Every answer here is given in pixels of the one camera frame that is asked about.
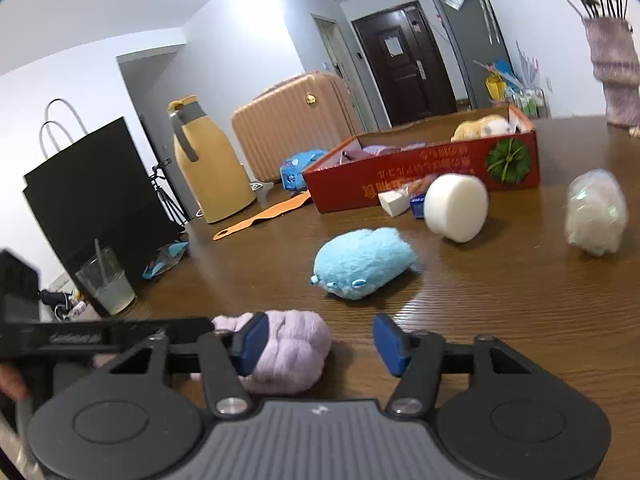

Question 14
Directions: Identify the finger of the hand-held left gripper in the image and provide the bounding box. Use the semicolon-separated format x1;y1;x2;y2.
0;316;217;362

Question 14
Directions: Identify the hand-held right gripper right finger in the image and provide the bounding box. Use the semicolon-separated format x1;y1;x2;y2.
372;312;546;418

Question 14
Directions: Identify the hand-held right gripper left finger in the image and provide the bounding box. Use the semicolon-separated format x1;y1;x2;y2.
95;311;271;418

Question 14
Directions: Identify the blue plush toy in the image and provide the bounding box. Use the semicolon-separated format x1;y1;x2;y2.
312;227;420;302

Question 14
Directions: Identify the white round sponge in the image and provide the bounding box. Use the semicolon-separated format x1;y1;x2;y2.
423;173;490;245

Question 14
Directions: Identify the red cardboard box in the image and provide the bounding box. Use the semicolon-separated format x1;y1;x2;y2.
301;106;541;215

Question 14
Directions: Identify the purple cloth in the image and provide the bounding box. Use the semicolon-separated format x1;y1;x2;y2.
360;144;402;159

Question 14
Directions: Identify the yellow white guinea pig plush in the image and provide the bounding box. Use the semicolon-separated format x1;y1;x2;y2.
451;114;516;142

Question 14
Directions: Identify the person's left hand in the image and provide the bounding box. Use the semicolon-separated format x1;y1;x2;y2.
0;362;27;402

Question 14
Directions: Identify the glass with cloudy drink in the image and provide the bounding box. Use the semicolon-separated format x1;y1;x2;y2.
74;239;138;317

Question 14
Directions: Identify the small blue packet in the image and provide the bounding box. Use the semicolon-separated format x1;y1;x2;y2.
141;241;190;280

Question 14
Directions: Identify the black paper bag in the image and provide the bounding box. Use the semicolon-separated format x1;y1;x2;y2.
22;98;184;307

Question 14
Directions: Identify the white wedge sponge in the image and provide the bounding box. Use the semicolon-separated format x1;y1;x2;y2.
378;190;404;219

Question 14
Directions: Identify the black tripod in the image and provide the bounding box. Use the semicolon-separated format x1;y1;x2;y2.
149;159;191;234

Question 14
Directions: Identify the yellow thermos jug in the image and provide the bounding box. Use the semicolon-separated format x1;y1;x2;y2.
167;95;258;225

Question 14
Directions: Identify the blue wet wipes pack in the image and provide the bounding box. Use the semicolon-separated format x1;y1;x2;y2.
279;148;329;191

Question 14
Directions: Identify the pink ribbed suitcase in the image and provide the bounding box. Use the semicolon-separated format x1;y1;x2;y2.
230;72;366;184

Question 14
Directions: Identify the yellow bag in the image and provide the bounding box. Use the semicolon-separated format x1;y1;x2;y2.
484;72;509;104

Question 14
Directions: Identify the dark brown door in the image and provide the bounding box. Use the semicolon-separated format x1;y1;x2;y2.
351;0;459;129

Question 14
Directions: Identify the purple feather decoration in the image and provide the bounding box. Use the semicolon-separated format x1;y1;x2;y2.
514;44;544;92

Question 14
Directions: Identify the grey refrigerator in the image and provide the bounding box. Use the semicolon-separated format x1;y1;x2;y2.
429;0;514;106

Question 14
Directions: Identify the pink textured vase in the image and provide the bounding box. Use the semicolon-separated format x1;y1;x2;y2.
582;17;640;129

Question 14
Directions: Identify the orange strap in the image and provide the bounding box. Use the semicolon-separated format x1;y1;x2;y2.
212;192;312;241

